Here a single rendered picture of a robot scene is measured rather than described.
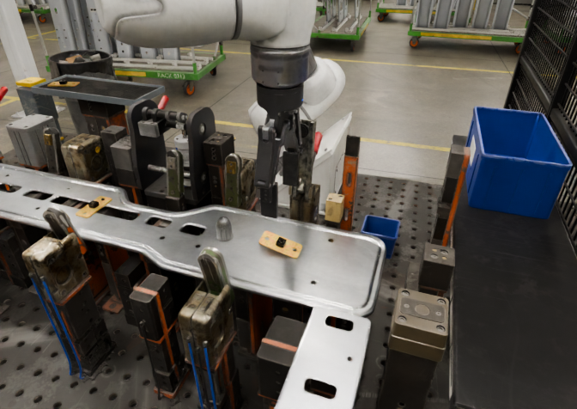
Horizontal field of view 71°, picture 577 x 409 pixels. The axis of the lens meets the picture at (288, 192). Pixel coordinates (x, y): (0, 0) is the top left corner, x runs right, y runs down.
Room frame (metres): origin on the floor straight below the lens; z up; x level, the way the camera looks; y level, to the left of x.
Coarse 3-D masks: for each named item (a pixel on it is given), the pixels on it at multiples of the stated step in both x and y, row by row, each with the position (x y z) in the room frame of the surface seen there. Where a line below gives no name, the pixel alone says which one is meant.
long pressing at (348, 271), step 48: (0, 192) 0.85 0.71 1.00; (48, 192) 0.85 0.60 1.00; (96, 192) 0.85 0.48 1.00; (96, 240) 0.67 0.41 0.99; (144, 240) 0.67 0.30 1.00; (192, 240) 0.67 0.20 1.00; (240, 240) 0.67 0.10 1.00; (336, 240) 0.67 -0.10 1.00; (240, 288) 0.53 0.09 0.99; (288, 288) 0.53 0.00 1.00; (336, 288) 0.53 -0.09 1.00
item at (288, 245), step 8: (264, 232) 0.66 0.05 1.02; (264, 240) 0.64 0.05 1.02; (272, 240) 0.64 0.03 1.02; (280, 240) 0.64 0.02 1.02; (288, 240) 0.65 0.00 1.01; (272, 248) 0.62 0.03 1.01; (280, 248) 0.62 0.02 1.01; (288, 248) 0.63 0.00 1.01; (296, 248) 0.63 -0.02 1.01; (296, 256) 0.61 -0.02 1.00
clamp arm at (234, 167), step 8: (232, 160) 0.84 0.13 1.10; (240, 160) 0.84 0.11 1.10; (232, 168) 0.83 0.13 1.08; (240, 168) 0.84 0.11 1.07; (232, 176) 0.83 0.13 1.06; (232, 184) 0.83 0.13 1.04; (232, 192) 0.82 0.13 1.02; (240, 192) 0.83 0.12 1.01; (232, 200) 0.81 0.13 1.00; (240, 200) 0.83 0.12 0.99
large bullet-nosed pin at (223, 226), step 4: (220, 220) 0.67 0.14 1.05; (224, 220) 0.67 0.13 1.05; (228, 220) 0.68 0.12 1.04; (216, 224) 0.67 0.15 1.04; (220, 224) 0.67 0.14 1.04; (224, 224) 0.67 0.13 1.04; (228, 224) 0.67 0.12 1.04; (216, 228) 0.67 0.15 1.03; (220, 228) 0.66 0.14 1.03; (224, 228) 0.66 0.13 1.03; (228, 228) 0.67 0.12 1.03; (220, 232) 0.66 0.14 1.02; (224, 232) 0.66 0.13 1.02; (228, 232) 0.67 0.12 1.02; (220, 236) 0.66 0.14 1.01; (224, 236) 0.66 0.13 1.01; (228, 236) 0.67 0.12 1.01; (232, 236) 0.68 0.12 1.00; (220, 240) 0.66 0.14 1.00; (224, 240) 0.66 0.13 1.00; (228, 240) 0.67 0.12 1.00
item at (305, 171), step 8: (304, 120) 0.79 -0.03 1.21; (312, 120) 0.79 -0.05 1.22; (304, 128) 0.75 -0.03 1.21; (312, 128) 0.77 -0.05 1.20; (304, 136) 0.75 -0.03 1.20; (312, 136) 0.77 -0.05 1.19; (304, 144) 0.78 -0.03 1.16; (312, 144) 0.77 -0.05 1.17; (304, 152) 0.78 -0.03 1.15; (312, 152) 0.77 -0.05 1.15; (304, 160) 0.78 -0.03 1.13; (312, 160) 0.77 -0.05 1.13; (304, 168) 0.77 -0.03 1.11; (312, 168) 0.77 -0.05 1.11; (304, 176) 0.77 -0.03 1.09; (296, 192) 0.76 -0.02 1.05
